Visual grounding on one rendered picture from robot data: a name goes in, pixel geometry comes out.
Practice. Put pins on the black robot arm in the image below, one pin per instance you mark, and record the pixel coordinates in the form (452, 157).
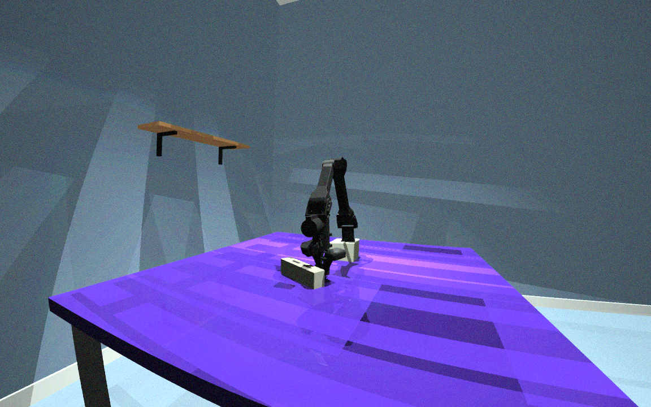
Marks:
(319, 206)

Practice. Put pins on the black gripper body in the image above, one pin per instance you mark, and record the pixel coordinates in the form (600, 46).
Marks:
(331, 254)

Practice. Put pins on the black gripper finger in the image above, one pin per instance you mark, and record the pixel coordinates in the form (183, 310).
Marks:
(317, 258)
(326, 263)

